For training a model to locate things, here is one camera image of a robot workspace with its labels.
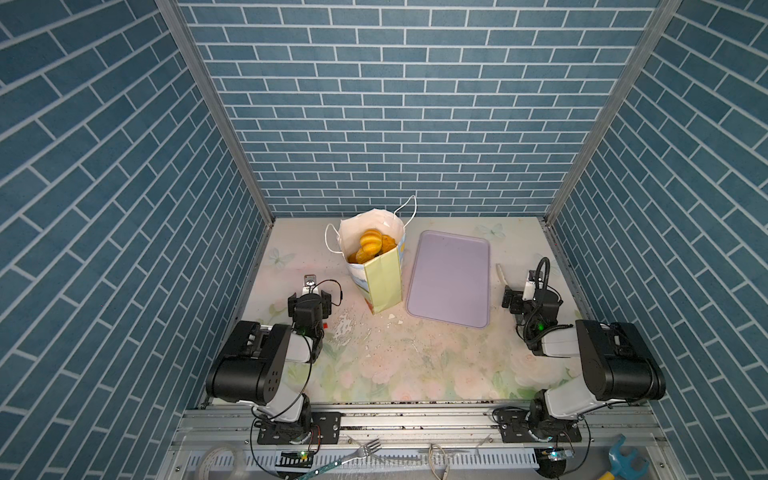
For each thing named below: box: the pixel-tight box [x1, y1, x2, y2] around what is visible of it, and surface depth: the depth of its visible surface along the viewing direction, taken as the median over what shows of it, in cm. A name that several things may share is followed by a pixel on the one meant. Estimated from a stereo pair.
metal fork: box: [296, 438, 383, 480], surface depth 71 cm
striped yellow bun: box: [360, 228, 383, 254], surface depth 91 cm
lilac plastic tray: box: [406, 230, 490, 328], surface depth 108 cm
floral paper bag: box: [324, 196, 417, 314], surface depth 88 cm
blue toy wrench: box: [608, 433, 650, 480], surface depth 70 cm
